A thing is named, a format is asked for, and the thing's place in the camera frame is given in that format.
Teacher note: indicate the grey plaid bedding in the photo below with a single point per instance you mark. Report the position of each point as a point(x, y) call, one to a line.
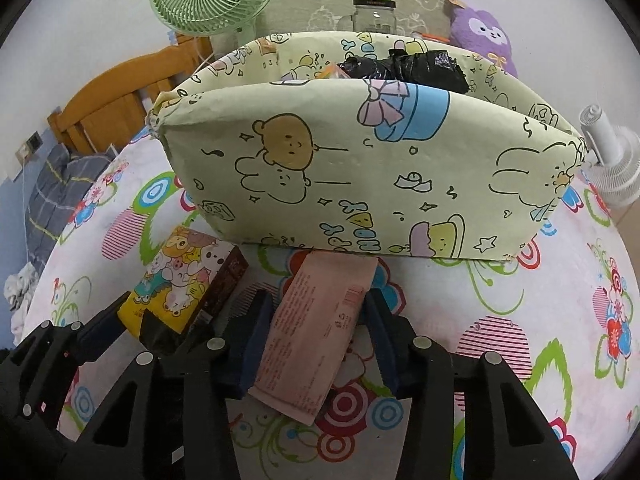
point(65, 195)

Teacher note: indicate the purple plush bunny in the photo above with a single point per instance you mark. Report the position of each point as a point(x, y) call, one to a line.
point(482, 35)

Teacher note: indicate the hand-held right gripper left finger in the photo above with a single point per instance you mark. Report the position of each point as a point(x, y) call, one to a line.
point(255, 345)

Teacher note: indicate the white crumpled cloth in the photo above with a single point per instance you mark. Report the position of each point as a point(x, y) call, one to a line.
point(20, 285)

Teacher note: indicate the orange packet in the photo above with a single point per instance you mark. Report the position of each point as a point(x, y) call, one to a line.
point(331, 72)

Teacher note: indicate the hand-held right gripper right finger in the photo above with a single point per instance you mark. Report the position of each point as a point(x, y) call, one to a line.
point(385, 345)

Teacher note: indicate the black plastic packet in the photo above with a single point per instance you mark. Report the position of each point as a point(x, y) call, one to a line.
point(415, 70)

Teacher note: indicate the glass jar mug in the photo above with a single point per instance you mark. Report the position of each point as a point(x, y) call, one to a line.
point(372, 17)

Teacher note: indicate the wooden headboard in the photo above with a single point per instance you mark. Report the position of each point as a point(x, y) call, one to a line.
point(125, 90)

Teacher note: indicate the floral tablecloth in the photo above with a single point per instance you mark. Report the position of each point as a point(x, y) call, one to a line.
point(500, 310)

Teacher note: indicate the white standing fan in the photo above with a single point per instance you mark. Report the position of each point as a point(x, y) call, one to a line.
point(612, 160)

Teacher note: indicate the wall socket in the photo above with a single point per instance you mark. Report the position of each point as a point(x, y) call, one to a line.
point(29, 147)

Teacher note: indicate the yellow cartoon fabric storage box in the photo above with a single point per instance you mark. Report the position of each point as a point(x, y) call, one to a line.
point(325, 160)

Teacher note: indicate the yellow cartoon packet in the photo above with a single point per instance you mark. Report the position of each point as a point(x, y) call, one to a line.
point(175, 270)

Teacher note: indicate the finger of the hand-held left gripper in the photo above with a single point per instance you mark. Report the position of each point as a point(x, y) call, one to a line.
point(100, 322)
point(157, 335)

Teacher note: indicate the pink packet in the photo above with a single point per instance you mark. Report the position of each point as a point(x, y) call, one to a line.
point(310, 340)

